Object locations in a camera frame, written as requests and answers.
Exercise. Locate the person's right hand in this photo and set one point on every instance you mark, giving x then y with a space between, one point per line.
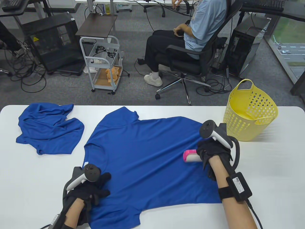
209 149

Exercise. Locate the person's left hand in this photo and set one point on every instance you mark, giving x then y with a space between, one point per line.
90 190

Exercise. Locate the pink lint roller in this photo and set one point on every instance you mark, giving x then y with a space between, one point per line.
190 156

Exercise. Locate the blue t-shirt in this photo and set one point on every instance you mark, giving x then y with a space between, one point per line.
43 128
143 155

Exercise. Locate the person's right forearm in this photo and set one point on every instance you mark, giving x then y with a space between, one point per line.
238 214

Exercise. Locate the person's left forearm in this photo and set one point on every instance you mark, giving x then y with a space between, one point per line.
73 214

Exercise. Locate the dark grey left hand controller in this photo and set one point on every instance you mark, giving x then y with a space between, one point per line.
91 171

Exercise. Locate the dark grey hand controller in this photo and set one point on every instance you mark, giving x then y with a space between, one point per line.
207 128
91 171

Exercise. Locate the dark grey right hand controller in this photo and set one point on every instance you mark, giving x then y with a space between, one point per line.
207 128

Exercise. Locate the yellow perforated plastic basket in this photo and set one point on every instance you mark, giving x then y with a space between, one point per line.
252 114

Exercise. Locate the black mesh office chair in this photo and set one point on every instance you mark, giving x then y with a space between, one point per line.
181 64

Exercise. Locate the black foot pedal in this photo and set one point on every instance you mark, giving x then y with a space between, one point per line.
141 61

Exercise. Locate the black computer tower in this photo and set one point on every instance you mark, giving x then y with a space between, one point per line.
250 43

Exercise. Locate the orange cloth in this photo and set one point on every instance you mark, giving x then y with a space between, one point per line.
112 74

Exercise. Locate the white rolling cart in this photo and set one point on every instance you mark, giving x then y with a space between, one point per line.
97 65

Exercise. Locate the black keyboard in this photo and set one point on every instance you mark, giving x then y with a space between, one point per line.
262 4
12 4

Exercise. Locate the black desk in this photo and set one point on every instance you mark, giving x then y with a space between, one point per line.
295 10
59 4

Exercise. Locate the small white storage cart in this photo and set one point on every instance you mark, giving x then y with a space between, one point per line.
124 7

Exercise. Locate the brown side table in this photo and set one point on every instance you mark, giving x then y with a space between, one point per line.
97 25

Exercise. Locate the black open computer case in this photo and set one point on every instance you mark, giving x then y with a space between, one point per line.
47 21

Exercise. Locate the white desk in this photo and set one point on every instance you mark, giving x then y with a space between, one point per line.
90 6

